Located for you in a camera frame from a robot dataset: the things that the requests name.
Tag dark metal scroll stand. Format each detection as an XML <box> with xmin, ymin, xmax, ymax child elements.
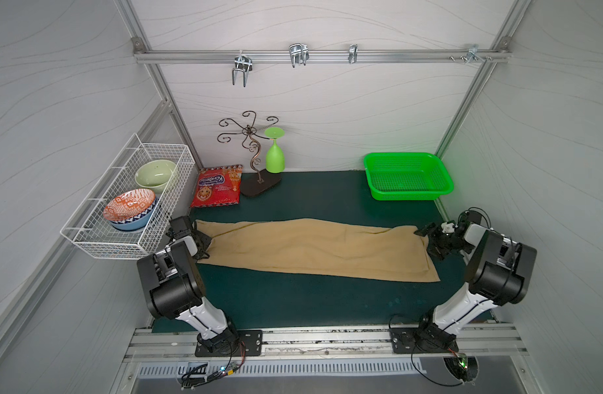
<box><xmin>217</xmin><ymin>110</ymin><xmax>282</xmax><ymax>198</ymax></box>

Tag aluminium top rail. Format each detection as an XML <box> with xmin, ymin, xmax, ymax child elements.
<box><xmin>134</xmin><ymin>49</ymin><xmax>512</xmax><ymax>66</ymax></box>

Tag red snack bag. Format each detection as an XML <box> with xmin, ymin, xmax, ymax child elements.
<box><xmin>190</xmin><ymin>164</ymin><xmax>243</xmax><ymax>208</ymax></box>

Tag white wire wall basket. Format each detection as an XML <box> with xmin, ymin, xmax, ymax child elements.
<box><xmin>60</xmin><ymin>136</ymin><xmax>195</xmax><ymax>259</ymax></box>

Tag green plastic goblet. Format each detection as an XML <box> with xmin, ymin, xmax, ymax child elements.
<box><xmin>265</xmin><ymin>126</ymin><xmax>285</xmax><ymax>173</ymax></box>

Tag dark green table mat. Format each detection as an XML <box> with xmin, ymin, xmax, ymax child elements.
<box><xmin>188</xmin><ymin>171</ymin><xmax>465</xmax><ymax>329</ymax></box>

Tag right black mount plate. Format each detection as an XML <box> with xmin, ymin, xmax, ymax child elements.
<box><xmin>389</xmin><ymin>326</ymin><xmax>459</xmax><ymax>355</ymax></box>

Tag black mount plate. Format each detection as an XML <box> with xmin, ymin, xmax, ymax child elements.
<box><xmin>389</xmin><ymin>326</ymin><xmax>459</xmax><ymax>355</ymax></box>
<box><xmin>194</xmin><ymin>328</ymin><xmax>263</xmax><ymax>358</ymax></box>

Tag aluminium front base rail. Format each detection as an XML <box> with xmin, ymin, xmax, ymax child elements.
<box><xmin>123</xmin><ymin>323</ymin><xmax>529</xmax><ymax>362</ymax></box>

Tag green plastic basket tray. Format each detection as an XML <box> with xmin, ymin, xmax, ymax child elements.
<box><xmin>363</xmin><ymin>152</ymin><xmax>454</xmax><ymax>201</ymax></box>

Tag left cable bundle with board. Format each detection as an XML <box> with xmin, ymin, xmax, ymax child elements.
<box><xmin>177</xmin><ymin>339</ymin><xmax>247</xmax><ymax>390</ymax></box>

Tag small metal bracket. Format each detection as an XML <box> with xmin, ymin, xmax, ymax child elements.
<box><xmin>348</xmin><ymin>44</ymin><xmax>358</xmax><ymax>64</ymax></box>

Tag light green ceramic bowl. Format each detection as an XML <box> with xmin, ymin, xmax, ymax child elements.
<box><xmin>134</xmin><ymin>159</ymin><xmax>177</xmax><ymax>195</ymax></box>

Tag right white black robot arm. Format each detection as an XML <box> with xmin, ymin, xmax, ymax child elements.
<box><xmin>413</xmin><ymin>207</ymin><xmax>538</xmax><ymax>352</ymax></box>

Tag double prong metal hook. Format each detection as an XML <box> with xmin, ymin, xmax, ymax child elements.
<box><xmin>232</xmin><ymin>54</ymin><xmax>253</xmax><ymax>87</ymax></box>

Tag orange blue patterned bowl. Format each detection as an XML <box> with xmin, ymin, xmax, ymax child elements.
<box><xmin>102</xmin><ymin>189</ymin><xmax>156</xmax><ymax>231</ymax></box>

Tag left black mount plate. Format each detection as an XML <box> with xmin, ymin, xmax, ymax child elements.
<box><xmin>194</xmin><ymin>328</ymin><xmax>263</xmax><ymax>358</ymax></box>

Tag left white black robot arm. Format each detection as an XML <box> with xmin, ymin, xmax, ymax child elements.
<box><xmin>137</xmin><ymin>216</ymin><xmax>240</xmax><ymax>356</ymax></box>

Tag tan long pants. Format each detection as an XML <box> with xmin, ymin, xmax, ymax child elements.
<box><xmin>197</xmin><ymin>218</ymin><xmax>439</xmax><ymax>283</ymax></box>

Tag metal clip hook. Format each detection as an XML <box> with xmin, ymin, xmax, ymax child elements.
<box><xmin>288</xmin><ymin>44</ymin><xmax>310</xmax><ymax>68</ymax></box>

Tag right end metal hook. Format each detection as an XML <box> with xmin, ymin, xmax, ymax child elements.
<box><xmin>448</xmin><ymin>44</ymin><xmax>493</xmax><ymax>65</ymax></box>

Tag white vent grille strip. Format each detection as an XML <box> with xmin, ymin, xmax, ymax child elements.
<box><xmin>137</xmin><ymin>357</ymin><xmax>426</xmax><ymax>379</ymax></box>

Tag right black cable with board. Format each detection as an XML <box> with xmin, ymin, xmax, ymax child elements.
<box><xmin>411</xmin><ymin>347</ymin><xmax>480</xmax><ymax>387</ymax></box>

